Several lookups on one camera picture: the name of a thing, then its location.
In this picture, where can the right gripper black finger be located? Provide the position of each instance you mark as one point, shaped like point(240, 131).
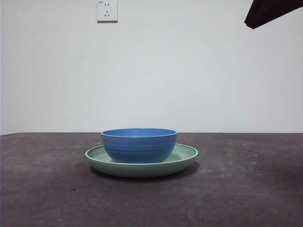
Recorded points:
point(265, 11)

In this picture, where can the blue ribbed bowl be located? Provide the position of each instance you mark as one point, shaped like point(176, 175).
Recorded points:
point(139, 149)

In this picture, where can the green round plate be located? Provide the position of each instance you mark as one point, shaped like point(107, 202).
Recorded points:
point(142, 170)

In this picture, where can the white wall power socket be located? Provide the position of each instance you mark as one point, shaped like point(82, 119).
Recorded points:
point(107, 11)

